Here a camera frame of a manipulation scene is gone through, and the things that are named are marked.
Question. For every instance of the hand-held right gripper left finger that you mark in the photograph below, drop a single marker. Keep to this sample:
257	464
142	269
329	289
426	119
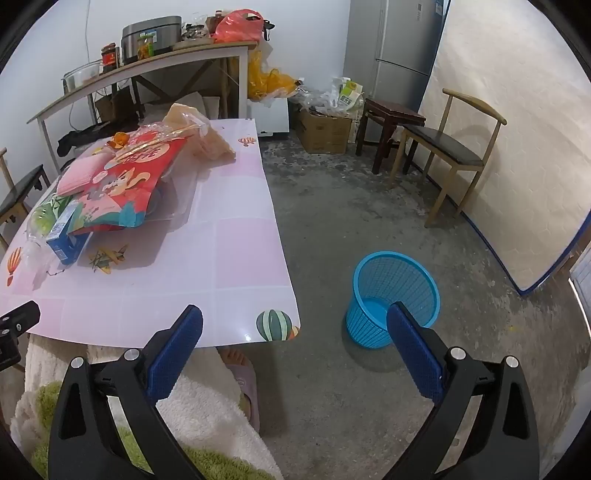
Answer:
178	350

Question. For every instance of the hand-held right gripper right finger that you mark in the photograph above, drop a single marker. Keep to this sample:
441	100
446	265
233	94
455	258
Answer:
415	355

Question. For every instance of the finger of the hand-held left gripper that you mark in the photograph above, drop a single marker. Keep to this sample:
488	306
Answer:
21	314

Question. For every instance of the blue plastic mesh basket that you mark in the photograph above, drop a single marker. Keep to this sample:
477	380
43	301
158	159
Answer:
369	318

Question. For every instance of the red printed snack bag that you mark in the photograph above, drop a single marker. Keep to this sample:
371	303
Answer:
134	184

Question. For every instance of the person's foot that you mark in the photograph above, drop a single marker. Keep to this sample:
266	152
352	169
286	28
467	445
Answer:
233	357

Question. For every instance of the pink slipper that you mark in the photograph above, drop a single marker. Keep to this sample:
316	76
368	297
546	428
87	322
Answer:
249	392

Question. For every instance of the blue white toothpaste box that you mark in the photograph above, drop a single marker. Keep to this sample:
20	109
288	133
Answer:
62	240

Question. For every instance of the clear bottle with green label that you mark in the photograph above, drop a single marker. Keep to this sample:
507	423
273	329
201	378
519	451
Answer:
44	217

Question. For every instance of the green fleece cloth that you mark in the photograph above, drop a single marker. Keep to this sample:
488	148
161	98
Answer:
212	461

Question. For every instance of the wooden chair with black seat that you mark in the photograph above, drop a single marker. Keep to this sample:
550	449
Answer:
21	184

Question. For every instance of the black cloth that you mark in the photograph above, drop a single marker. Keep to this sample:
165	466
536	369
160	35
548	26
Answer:
76	137

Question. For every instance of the wooden chair with dark seat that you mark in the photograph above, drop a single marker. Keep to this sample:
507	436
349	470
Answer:
443	143

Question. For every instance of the clear plastic bag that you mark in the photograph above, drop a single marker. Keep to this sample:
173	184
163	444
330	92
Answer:
212	138

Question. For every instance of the brown cardboard box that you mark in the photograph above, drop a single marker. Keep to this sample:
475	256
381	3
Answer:
115	106

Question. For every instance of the beige mattress with blue edge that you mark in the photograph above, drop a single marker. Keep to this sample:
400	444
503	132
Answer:
508	138

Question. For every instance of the cardboard box with bags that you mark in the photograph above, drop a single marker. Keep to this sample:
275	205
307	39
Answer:
323	134

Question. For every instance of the dark wooden stool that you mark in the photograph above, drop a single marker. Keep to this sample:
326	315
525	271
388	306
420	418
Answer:
392	113

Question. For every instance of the clear plastic container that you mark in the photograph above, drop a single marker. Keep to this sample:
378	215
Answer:
81	76

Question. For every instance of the beige sack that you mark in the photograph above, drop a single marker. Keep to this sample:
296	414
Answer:
198	104

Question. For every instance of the white green printed bag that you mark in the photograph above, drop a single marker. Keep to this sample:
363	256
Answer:
350	94

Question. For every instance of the pile of clear plastic bags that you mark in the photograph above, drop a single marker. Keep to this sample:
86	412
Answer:
318	99

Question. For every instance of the yellow plastic bag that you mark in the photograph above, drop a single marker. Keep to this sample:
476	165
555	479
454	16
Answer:
270	78

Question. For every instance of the silver refrigerator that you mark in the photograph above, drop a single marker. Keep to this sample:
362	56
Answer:
397	46

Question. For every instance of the silver rice cooker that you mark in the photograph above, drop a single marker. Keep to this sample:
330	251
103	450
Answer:
152	32

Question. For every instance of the red plastic bag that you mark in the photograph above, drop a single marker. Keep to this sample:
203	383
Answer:
238	25

